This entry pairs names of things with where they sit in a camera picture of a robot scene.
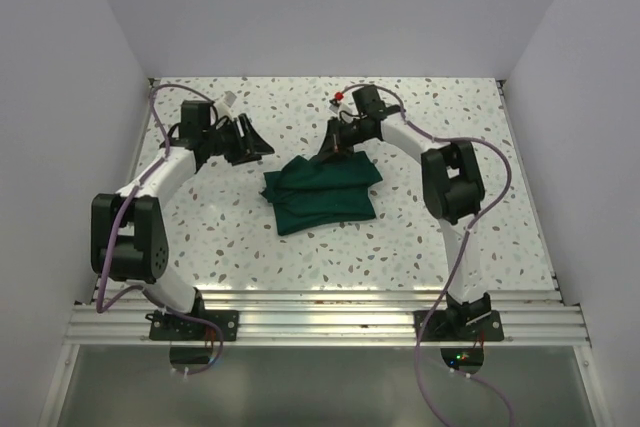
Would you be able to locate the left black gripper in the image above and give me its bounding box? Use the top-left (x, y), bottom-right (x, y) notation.
top-left (203, 114), bottom-right (273, 166)

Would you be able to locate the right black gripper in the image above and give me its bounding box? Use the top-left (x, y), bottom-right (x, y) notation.
top-left (313, 117), bottom-right (373, 167)

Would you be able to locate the green surgical cloth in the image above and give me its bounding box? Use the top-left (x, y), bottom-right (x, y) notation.
top-left (261, 152), bottom-right (383, 236)

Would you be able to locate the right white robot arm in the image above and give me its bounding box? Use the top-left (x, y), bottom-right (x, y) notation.
top-left (315, 84), bottom-right (491, 340)

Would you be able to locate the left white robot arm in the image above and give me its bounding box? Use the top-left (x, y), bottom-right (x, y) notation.
top-left (90, 101), bottom-right (274, 340)

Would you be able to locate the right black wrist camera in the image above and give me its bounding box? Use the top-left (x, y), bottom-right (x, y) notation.
top-left (330, 85), bottom-right (387, 122)

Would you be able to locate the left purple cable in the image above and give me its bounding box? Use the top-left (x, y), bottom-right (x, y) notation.
top-left (94, 82), bottom-right (226, 376)

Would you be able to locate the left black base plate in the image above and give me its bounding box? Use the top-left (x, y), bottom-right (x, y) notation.
top-left (145, 309), bottom-right (240, 342)

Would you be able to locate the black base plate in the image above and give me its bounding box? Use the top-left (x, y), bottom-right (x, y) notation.
top-left (145, 309), bottom-right (240, 342)
top-left (412, 310), bottom-right (505, 342)

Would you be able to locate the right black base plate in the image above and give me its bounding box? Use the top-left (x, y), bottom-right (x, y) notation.
top-left (412, 310), bottom-right (505, 342)

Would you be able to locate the aluminium rail frame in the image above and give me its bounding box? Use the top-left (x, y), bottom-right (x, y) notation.
top-left (41, 77), bottom-right (611, 426)

